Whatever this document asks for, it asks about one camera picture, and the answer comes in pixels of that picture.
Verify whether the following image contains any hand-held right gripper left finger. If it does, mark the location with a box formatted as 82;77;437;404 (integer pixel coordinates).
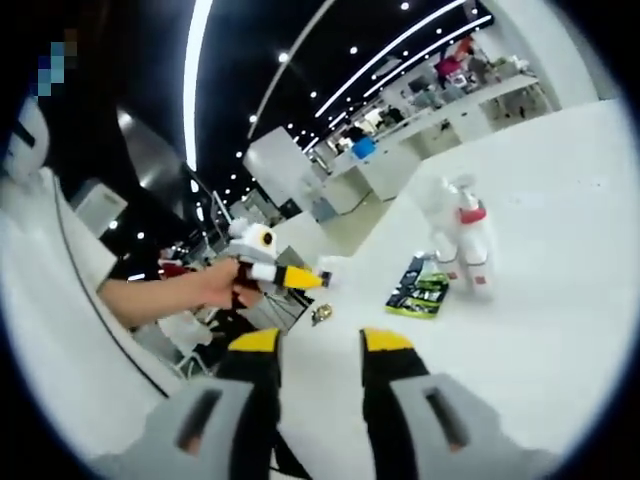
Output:
92;327;285;480

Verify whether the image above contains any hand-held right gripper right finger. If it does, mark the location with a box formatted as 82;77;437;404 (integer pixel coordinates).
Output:
359;326;559;480

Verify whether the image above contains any green printed packet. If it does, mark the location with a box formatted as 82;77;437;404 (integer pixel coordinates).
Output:
384;254;450;320

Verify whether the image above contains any large white skincare tube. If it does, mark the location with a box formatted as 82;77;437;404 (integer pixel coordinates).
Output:
413;175;464;261

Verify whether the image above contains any white skincare bottle red collar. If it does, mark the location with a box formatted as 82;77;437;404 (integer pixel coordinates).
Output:
449;173;497;281

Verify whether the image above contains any person's left hand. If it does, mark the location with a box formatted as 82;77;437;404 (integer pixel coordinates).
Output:
198;257;241;308

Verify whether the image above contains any white square pillar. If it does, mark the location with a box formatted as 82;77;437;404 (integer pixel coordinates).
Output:
243;126;326;224

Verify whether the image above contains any white metal chair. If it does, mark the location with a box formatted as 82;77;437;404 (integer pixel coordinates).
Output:
159;309;221;377

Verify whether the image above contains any long white counter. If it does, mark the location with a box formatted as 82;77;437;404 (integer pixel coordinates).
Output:
319;74;541;221

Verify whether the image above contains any white ceiling unit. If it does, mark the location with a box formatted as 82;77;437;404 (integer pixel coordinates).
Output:
73;179;130;237

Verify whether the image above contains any curved ceiling light strip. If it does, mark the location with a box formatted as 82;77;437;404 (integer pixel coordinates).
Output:
182;0;215;174

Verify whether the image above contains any person in white shirt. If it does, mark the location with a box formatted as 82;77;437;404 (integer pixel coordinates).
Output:
0;164;184;451

